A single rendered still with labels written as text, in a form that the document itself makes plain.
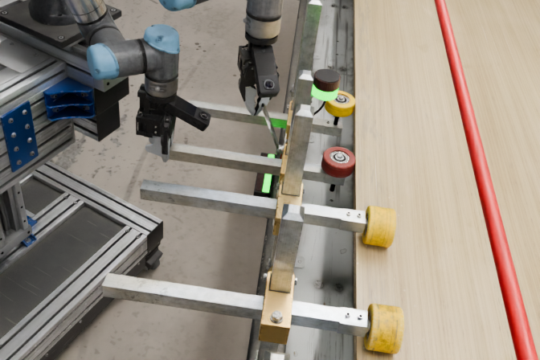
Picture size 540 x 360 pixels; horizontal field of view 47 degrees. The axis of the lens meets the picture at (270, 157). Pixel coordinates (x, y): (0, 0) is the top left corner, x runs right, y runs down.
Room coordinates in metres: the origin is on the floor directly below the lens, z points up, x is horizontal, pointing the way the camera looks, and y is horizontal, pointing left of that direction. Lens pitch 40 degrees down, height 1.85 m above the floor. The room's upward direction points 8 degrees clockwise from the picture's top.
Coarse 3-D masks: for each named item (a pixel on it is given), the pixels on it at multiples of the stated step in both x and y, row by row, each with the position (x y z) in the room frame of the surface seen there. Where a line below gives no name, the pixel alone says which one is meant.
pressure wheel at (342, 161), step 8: (328, 152) 1.18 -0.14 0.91; (336, 152) 1.19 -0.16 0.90; (344, 152) 1.19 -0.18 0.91; (328, 160) 1.15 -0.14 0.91; (336, 160) 1.16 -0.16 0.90; (344, 160) 1.17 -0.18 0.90; (352, 160) 1.17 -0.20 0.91; (328, 168) 1.14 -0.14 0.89; (336, 168) 1.13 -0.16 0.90; (344, 168) 1.13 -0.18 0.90; (352, 168) 1.15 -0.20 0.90; (336, 176) 1.13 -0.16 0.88; (344, 176) 1.14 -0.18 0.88
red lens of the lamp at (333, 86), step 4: (316, 72) 1.22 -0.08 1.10; (316, 76) 1.20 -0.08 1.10; (340, 76) 1.22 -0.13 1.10; (316, 80) 1.20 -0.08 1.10; (320, 80) 1.19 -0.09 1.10; (316, 84) 1.19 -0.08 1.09; (320, 84) 1.19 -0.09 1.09; (324, 84) 1.18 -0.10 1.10; (328, 84) 1.18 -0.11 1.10; (332, 84) 1.19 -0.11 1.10; (336, 84) 1.19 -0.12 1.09; (320, 88) 1.19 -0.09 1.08; (324, 88) 1.18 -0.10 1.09; (328, 88) 1.18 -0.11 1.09; (332, 88) 1.19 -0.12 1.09; (336, 88) 1.19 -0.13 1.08
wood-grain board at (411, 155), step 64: (384, 0) 2.09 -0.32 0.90; (448, 0) 2.17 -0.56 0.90; (512, 0) 2.25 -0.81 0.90; (384, 64) 1.65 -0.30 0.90; (448, 64) 1.70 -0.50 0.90; (512, 64) 1.75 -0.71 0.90; (384, 128) 1.32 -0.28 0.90; (448, 128) 1.36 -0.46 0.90; (512, 128) 1.40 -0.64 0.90; (384, 192) 1.07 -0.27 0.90; (448, 192) 1.10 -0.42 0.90; (512, 192) 1.14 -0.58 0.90; (384, 256) 0.88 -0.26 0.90; (448, 256) 0.90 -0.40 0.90; (512, 256) 0.93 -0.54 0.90; (448, 320) 0.74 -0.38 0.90
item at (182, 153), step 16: (176, 144) 1.19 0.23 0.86; (176, 160) 1.16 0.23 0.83; (192, 160) 1.16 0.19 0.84; (208, 160) 1.16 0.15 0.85; (224, 160) 1.16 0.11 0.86; (240, 160) 1.16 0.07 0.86; (256, 160) 1.17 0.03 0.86; (272, 160) 1.18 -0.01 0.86; (304, 176) 1.16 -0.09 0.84; (320, 176) 1.16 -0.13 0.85
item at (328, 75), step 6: (318, 72) 1.22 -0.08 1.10; (324, 72) 1.22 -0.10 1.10; (330, 72) 1.23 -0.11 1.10; (336, 72) 1.23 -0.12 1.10; (318, 78) 1.20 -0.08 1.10; (324, 78) 1.20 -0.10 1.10; (330, 78) 1.20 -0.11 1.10; (336, 78) 1.21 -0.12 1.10; (312, 96) 1.20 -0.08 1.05; (324, 102) 1.21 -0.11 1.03
